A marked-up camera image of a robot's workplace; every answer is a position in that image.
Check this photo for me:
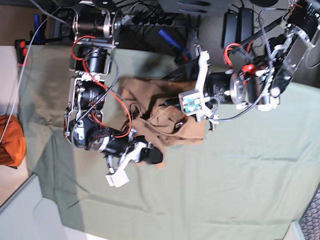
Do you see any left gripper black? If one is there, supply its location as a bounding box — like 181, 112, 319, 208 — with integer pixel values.
169, 58, 233, 105

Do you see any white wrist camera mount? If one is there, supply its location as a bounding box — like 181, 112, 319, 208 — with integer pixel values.
105, 141, 154, 188
178, 44, 221, 132

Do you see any white cable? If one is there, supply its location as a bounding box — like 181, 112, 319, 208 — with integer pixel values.
0, 14, 51, 146

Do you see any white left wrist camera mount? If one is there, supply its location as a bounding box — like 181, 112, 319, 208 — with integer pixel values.
178, 44, 221, 132

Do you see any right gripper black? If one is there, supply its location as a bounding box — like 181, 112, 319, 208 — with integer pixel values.
99, 135, 163, 165

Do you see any tan orange T-shirt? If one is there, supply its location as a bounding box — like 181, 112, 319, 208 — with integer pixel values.
119, 76, 206, 168

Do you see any blue orange bar clamp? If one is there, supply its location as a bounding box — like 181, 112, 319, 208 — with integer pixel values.
157, 28, 198, 65

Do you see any patterned grey mat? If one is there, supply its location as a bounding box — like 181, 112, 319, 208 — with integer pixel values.
299, 189, 320, 240

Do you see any blue black corner clamp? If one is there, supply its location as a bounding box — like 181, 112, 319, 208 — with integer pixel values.
14, 14, 64, 67

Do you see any folded dark orange cloth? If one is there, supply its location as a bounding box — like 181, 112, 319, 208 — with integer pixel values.
0, 115, 27, 169

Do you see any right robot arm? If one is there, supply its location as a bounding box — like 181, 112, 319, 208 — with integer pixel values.
63, 0, 163, 165

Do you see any sage green table cloth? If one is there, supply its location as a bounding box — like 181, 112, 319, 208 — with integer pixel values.
19, 45, 320, 240

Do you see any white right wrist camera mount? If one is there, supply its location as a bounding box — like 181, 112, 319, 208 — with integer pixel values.
105, 141, 154, 188

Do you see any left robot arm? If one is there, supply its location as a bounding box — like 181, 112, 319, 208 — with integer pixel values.
177, 0, 320, 120

